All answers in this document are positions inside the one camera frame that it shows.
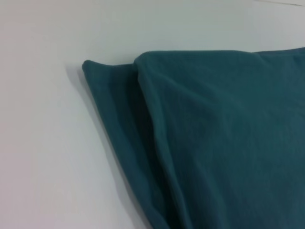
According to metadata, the teal t-shirt with beige print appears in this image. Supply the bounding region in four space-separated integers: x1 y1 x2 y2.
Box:
81 46 305 229

